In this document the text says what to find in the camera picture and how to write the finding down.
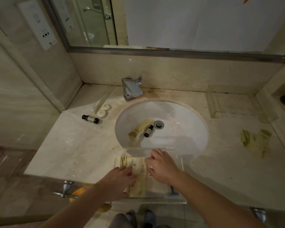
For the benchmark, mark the orange round object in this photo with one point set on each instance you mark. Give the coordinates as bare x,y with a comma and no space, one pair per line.
77,193

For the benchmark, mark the tan round object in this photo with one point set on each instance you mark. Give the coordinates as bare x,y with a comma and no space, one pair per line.
105,207

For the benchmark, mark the clear wrapped toiletry stick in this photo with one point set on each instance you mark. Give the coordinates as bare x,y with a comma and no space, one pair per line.
101,102

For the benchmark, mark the chrome faucet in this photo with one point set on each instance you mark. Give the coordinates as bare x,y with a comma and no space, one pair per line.
132,89

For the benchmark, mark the grey trouser leg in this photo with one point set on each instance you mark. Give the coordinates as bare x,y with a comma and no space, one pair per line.
120,222

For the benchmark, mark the metal-framed wall mirror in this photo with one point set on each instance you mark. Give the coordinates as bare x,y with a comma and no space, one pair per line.
180,23

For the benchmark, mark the person's left hand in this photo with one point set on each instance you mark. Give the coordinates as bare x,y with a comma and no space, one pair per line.
114,184

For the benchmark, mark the cream toiletry packet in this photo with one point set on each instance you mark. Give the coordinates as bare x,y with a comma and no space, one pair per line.
137,188
135,163
139,130
263,142

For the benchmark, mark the person's right forearm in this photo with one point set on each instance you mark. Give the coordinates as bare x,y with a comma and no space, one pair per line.
211,204

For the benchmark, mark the dark grey shoe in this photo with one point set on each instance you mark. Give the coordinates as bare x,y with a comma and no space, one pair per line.
131,219
148,218

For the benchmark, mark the small black-capped bottle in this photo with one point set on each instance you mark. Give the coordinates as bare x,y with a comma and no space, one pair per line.
148,131
90,119

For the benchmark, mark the chrome sink drain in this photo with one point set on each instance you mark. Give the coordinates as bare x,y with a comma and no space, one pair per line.
159,124

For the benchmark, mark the round white wrapped soap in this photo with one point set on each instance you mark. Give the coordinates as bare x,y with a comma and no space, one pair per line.
106,107
101,113

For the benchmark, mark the person's right hand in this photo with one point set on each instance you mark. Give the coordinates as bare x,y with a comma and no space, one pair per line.
166,168

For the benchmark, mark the person's left fingers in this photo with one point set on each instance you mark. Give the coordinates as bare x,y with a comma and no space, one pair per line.
129,174

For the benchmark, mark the person's left forearm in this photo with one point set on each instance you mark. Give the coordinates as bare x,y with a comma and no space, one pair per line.
78,208

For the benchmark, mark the person's right thumb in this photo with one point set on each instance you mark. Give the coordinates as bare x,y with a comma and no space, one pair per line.
151,171

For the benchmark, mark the white sink basin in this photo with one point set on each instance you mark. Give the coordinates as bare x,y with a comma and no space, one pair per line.
180,130

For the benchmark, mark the chrome towel bar bracket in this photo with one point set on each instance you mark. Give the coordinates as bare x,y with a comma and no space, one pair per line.
66,187
258,214

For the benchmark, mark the white wall socket panel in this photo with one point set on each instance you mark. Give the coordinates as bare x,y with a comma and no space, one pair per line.
39,23

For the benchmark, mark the clear acrylic tray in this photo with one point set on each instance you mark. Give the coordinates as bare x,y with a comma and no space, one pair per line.
173,189

